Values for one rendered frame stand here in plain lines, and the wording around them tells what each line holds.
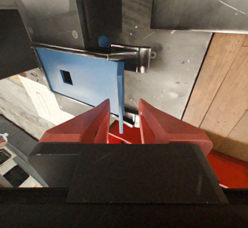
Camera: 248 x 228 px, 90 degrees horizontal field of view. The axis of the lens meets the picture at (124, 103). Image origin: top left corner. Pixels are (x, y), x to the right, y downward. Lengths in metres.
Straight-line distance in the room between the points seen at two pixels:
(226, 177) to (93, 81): 0.24
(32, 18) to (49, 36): 0.03
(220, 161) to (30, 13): 0.35
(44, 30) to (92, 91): 0.09
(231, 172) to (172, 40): 0.22
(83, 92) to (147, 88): 0.11
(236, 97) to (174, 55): 0.10
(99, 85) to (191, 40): 0.13
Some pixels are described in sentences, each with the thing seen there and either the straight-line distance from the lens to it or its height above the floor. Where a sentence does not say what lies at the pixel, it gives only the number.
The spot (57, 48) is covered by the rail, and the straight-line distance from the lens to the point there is 0.19.
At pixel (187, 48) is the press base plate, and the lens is 0.20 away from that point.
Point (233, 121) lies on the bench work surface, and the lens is 0.25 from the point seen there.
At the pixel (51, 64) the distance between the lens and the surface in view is 0.21.
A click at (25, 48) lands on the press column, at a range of 0.41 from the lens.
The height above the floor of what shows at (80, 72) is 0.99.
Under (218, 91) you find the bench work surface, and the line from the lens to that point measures 0.22.
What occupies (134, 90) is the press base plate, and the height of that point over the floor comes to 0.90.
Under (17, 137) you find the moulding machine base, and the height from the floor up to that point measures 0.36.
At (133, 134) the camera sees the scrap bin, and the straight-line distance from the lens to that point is 0.26.
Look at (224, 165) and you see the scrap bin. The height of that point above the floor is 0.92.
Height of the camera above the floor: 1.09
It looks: 44 degrees down
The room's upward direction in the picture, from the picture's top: 137 degrees counter-clockwise
